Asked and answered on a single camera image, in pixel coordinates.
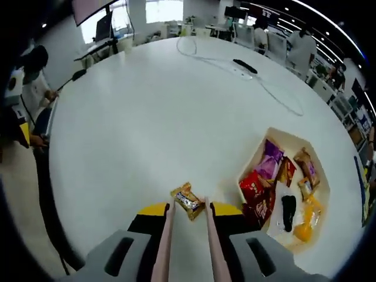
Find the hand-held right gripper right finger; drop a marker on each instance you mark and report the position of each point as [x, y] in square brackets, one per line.
[264, 255]

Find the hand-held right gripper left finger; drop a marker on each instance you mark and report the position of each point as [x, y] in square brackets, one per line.
[117, 252]

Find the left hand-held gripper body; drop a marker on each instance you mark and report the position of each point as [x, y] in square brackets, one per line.
[14, 97]

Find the yellow clear snack food packet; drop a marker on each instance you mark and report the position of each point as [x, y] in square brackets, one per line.
[312, 208]
[305, 233]

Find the black snack food packet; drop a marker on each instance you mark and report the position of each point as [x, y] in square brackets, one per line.
[288, 211]

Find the long red snack food packet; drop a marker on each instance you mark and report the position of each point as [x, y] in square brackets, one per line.
[254, 188]

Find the small red snack food packet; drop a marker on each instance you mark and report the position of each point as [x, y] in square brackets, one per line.
[287, 172]

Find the gold snack food packet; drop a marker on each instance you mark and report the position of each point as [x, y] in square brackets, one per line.
[188, 201]

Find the purple snack food packet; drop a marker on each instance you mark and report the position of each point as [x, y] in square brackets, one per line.
[307, 164]
[271, 155]

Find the beige hexagonal container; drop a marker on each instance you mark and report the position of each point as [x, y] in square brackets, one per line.
[293, 141]

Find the black oval object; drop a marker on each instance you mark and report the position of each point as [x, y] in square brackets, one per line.
[78, 75]

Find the grey desk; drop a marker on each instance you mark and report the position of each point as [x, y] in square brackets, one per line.
[94, 50]

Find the dark desk monitor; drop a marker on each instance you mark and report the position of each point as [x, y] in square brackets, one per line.
[104, 28]

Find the large display screen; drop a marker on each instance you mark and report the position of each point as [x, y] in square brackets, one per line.
[91, 11]

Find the white cup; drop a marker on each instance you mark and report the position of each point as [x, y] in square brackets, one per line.
[128, 45]

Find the white power strip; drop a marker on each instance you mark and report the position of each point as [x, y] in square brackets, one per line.
[242, 74]

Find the black oblong device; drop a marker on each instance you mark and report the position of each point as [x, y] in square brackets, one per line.
[245, 66]

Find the green potted plant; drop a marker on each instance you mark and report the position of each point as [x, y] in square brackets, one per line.
[321, 69]

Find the white office chair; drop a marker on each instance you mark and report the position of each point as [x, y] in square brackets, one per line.
[277, 48]
[243, 36]

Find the black monitor on stand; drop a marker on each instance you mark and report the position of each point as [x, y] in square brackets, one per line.
[235, 11]

